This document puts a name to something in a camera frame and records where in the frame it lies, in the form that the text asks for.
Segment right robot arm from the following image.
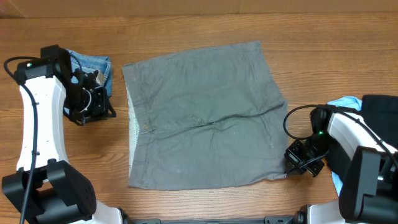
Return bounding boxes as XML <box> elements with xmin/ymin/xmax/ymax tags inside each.
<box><xmin>284</xmin><ymin>100</ymin><xmax>397</xmax><ymax>223</ymax></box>

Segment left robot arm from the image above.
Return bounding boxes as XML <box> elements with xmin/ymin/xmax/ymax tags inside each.
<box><xmin>1</xmin><ymin>45</ymin><xmax>129</xmax><ymax>224</ymax></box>

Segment light blue garment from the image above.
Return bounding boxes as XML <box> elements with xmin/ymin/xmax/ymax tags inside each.
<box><xmin>328</xmin><ymin>96</ymin><xmax>362</xmax><ymax>195</ymax></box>

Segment black garment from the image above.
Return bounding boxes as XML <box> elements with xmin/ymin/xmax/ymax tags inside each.
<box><xmin>323</xmin><ymin>94</ymin><xmax>398</xmax><ymax>183</ymax></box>

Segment folded blue jeans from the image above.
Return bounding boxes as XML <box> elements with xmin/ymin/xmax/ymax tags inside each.
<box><xmin>68</xmin><ymin>49</ymin><xmax>113</xmax><ymax>97</ymax></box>

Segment grey shorts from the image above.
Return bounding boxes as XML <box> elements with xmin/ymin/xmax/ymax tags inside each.
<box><xmin>122</xmin><ymin>41</ymin><xmax>288</xmax><ymax>190</ymax></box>

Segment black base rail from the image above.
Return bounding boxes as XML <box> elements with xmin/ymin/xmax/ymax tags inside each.
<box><xmin>124</xmin><ymin>212</ymin><xmax>307</xmax><ymax>224</ymax></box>

